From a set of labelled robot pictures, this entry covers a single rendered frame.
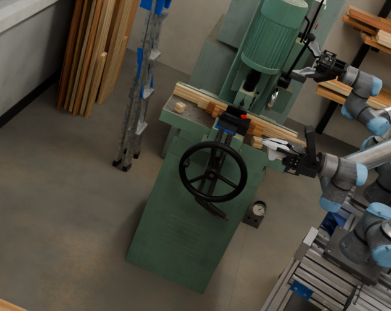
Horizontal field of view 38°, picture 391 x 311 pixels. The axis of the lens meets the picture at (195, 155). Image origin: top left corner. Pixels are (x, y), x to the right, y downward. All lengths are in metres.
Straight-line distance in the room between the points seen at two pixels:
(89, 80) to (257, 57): 1.71
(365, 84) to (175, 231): 1.13
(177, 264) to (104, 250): 0.39
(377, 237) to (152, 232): 1.17
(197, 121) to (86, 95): 1.56
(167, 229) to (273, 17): 1.13
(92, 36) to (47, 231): 1.32
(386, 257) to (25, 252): 1.68
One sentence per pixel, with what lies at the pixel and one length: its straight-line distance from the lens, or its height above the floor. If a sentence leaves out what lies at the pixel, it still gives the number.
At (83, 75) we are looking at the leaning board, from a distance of 3.79.
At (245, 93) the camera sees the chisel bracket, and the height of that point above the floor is 1.07.
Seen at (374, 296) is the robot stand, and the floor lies 0.74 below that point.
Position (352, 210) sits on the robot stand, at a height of 0.74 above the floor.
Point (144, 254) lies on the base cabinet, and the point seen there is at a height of 0.09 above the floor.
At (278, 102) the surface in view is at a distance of 2.69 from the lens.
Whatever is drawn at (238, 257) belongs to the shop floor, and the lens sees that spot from 3.30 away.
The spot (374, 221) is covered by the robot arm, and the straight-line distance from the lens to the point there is 2.17.
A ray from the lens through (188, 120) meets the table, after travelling 2.45.
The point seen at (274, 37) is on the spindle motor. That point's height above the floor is 1.36.
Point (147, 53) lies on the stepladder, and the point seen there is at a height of 0.78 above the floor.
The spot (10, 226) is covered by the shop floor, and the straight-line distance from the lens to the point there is 2.99.
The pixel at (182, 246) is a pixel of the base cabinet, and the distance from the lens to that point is 2.81.
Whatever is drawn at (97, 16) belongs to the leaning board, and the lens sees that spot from 3.64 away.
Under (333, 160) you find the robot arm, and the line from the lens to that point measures 1.87.
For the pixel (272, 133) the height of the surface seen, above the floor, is 0.92.
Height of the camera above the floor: 2.04
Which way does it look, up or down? 31 degrees down
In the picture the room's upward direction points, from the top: 23 degrees clockwise
